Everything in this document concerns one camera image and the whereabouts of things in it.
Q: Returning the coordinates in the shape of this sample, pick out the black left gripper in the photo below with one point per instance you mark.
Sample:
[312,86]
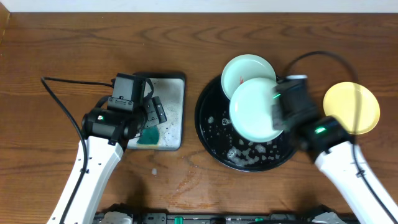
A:
[152,112]

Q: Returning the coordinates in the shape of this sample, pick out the black rectangular soapy tray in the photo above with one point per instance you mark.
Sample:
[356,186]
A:
[170,88]

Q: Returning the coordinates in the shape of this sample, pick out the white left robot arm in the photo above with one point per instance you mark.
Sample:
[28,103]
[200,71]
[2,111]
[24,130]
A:
[95,161]

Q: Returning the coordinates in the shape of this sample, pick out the mint plate with red stain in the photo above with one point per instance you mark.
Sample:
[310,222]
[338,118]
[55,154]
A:
[243,68]

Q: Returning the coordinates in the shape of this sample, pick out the black round tray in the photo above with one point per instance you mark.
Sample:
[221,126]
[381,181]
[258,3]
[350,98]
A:
[222,141]

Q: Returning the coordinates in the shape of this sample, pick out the green scrubbing sponge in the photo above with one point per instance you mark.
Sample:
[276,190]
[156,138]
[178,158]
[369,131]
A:
[149,136]

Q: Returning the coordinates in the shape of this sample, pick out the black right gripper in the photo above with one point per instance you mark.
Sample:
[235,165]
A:
[310,114]

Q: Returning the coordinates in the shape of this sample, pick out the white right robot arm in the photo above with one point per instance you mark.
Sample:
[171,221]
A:
[335,154]

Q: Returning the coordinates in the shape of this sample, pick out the yellow plate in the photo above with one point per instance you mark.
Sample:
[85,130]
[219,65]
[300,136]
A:
[340,102]

